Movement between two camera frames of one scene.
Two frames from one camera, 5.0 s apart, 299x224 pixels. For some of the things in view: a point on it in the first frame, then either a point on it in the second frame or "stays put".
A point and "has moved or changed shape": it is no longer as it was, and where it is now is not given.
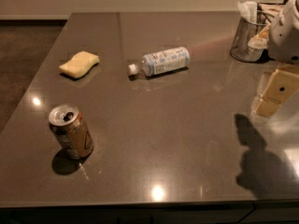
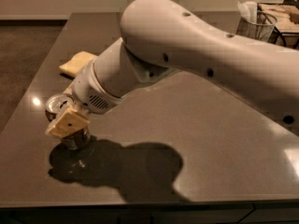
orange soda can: [70, 128] has moved or changed shape
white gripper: [286, 38] to [88, 92]
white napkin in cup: [249, 10] stays put
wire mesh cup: [246, 31] stays put
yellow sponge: [79, 65] stays put
